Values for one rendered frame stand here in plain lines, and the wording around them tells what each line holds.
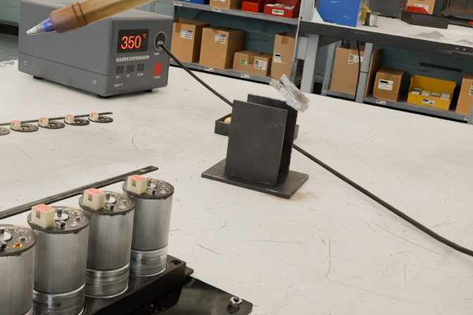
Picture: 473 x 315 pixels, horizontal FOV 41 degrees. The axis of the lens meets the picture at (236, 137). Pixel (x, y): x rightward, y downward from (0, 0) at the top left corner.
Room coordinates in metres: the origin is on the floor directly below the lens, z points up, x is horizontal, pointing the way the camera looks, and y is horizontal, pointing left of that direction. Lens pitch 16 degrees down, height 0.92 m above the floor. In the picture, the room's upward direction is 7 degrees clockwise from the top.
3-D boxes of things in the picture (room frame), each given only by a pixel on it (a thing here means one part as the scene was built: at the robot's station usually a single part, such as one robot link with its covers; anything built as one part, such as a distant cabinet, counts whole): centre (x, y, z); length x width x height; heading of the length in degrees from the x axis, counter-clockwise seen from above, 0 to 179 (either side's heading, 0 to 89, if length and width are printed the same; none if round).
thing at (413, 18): (2.89, -0.76, 0.77); 0.24 x 0.16 x 0.04; 178
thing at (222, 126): (0.64, -0.02, 0.76); 0.07 x 0.05 x 0.02; 71
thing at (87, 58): (0.78, 0.19, 0.80); 0.15 x 0.12 x 0.10; 59
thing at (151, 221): (0.29, 0.04, 0.79); 0.02 x 0.02 x 0.05
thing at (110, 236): (0.26, 0.05, 0.79); 0.02 x 0.02 x 0.05
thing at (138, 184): (0.28, 0.04, 0.82); 0.01 x 0.01 x 0.01; 59
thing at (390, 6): (3.16, -0.64, 0.80); 0.15 x 0.12 x 0.10; 64
